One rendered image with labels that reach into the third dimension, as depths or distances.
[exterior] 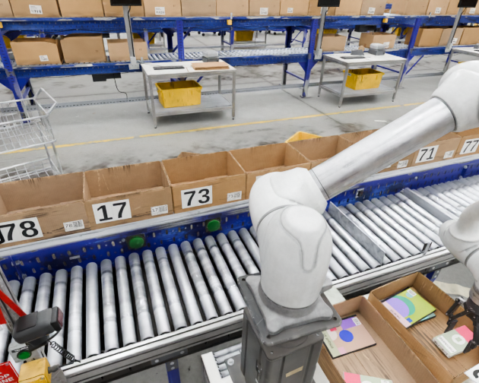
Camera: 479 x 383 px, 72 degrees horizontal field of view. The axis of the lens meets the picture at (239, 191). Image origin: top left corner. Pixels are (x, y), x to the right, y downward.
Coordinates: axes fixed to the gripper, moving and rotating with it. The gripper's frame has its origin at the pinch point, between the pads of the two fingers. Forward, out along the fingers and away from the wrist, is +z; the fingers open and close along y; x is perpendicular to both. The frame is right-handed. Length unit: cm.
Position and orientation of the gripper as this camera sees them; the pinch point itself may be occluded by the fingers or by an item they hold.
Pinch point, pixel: (459, 337)
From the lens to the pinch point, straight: 154.3
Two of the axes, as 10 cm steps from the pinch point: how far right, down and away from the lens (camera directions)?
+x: 9.4, -1.6, 3.0
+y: 3.4, 5.2, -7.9
